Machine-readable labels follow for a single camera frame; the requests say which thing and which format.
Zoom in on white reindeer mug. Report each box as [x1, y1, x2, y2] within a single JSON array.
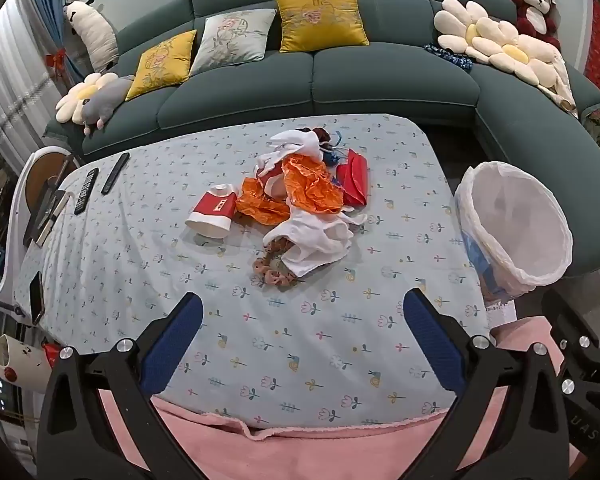
[[0, 335, 53, 388]]

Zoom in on red and white bear plush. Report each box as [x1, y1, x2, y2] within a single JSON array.
[[509, 0, 563, 51]]

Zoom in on white paper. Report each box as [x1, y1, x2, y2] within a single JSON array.
[[255, 129, 326, 181]]

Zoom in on pink fleece blanket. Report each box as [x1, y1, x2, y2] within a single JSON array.
[[97, 317, 581, 480]]

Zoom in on red pouch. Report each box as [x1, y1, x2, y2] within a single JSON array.
[[336, 149, 370, 207]]

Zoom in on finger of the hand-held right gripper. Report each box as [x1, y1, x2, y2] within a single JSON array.
[[541, 287, 600, 362]]

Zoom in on white side table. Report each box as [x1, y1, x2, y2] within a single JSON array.
[[0, 146, 86, 311]]

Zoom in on light blue floral tablecloth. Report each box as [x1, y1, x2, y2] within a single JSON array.
[[12, 112, 491, 431]]

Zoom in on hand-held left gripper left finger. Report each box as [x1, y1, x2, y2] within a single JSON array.
[[36, 291, 216, 480]]

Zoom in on green sectional sofa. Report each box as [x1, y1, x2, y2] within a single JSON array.
[[42, 0, 600, 278]]

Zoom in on small yellow embroidered cushion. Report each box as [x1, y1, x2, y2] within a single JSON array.
[[125, 30, 197, 102]]

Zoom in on red and white paper cup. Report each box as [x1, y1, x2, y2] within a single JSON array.
[[185, 184, 241, 239]]

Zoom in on large yellow embroidered cushion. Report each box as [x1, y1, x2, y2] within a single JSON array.
[[275, 0, 370, 53]]

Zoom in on cream flower plush cushion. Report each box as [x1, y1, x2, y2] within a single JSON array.
[[55, 72, 118, 124], [434, 0, 518, 66], [472, 20, 561, 86]]

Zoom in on blue curtain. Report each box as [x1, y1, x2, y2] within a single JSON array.
[[27, 0, 98, 83]]

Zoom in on slim black remote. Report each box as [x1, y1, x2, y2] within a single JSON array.
[[101, 152, 131, 195]]

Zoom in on red curtain bow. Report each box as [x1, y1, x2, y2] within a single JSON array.
[[45, 47, 70, 81]]

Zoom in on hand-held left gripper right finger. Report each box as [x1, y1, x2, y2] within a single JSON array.
[[402, 287, 573, 480]]

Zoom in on white sheer curtain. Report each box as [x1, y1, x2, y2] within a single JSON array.
[[0, 0, 56, 171]]

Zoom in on grey plush toy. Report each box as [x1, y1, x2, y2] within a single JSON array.
[[80, 75, 136, 136]]

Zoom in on pink crinkled scraps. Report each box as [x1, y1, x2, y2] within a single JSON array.
[[250, 237, 301, 288]]

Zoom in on black remote with buttons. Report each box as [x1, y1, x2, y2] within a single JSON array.
[[74, 167, 99, 216]]

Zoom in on grey floral cushion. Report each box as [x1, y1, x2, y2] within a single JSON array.
[[189, 8, 277, 77]]

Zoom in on blue crochet cloth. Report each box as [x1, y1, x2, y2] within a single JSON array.
[[424, 42, 473, 67]]

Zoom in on red and white packaging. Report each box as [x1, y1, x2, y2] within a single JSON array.
[[256, 162, 287, 197]]

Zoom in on trash bin with white bag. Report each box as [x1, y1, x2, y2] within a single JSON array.
[[452, 160, 574, 303]]

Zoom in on black smartphone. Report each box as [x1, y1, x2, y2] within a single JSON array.
[[28, 271, 46, 326]]

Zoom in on white panda plush pillow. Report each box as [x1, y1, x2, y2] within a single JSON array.
[[62, 0, 120, 73]]

